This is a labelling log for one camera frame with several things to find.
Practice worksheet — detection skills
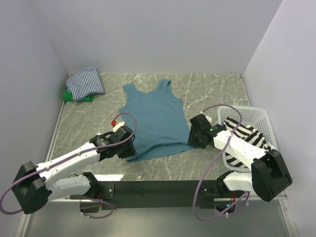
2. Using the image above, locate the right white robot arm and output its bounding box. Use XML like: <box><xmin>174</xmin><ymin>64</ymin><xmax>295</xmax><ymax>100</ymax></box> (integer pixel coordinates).
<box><xmin>188</xmin><ymin>114</ymin><xmax>293</xmax><ymax>202</ymax></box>

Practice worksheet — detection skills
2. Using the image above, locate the green folded top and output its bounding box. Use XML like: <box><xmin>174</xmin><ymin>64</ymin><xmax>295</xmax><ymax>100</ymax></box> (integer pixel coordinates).
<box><xmin>61</xmin><ymin>86</ymin><xmax>95</xmax><ymax>102</ymax></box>

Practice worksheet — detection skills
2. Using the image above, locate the teal blue tank top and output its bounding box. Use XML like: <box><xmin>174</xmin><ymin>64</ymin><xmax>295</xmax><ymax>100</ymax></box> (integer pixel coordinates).
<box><xmin>119</xmin><ymin>79</ymin><xmax>193</xmax><ymax>162</ymax></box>

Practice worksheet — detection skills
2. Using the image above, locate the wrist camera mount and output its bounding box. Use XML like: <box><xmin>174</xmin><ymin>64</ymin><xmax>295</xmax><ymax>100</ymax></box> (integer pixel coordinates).
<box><xmin>200</xmin><ymin>111</ymin><xmax>212</xmax><ymax>123</ymax></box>
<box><xmin>111</xmin><ymin>120</ymin><xmax>125</xmax><ymax>132</ymax></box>

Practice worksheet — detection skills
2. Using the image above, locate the white plastic laundry basket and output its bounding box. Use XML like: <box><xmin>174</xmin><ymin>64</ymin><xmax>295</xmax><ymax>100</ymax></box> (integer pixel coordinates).
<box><xmin>216</xmin><ymin>105</ymin><xmax>283</xmax><ymax>173</ymax></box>

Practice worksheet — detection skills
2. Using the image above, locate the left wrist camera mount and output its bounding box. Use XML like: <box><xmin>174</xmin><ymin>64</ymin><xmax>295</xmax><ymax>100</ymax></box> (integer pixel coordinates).
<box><xmin>111</xmin><ymin>120</ymin><xmax>125</xmax><ymax>132</ymax></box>

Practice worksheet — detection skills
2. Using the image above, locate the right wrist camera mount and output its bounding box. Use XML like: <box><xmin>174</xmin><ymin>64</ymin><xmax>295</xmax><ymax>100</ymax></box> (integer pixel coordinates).
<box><xmin>200</xmin><ymin>111</ymin><xmax>212</xmax><ymax>123</ymax></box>

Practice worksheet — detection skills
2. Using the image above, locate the black white striped top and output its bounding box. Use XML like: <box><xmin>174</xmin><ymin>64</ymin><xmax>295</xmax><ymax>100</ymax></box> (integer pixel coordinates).
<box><xmin>224</xmin><ymin>117</ymin><xmax>276</xmax><ymax>168</ymax></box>

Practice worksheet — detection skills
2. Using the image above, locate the blue white striped folded top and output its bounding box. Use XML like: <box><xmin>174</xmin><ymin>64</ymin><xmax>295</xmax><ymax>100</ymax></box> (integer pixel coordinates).
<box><xmin>66</xmin><ymin>65</ymin><xmax>105</xmax><ymax>102</ymax></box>

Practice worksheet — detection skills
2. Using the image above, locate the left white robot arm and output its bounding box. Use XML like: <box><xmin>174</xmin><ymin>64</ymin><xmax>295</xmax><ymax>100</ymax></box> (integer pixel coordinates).
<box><xmin>12</xmin><ymin>125</ymin><xmax>136</xmax><ymax>214</ymax></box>

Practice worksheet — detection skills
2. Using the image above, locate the black base crossbar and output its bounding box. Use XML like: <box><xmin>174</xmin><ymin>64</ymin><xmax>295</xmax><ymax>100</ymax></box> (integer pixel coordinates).
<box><xmin>98</xmin><ymin>179</ymin><xmax>223</xmax><ymax>211</ymax></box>

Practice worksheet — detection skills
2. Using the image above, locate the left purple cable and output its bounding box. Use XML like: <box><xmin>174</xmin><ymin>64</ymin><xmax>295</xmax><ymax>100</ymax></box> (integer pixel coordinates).
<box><xmin>0</xmin><ymin>112</ymin><xmax>137</xmax><ymax>219</ymax></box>

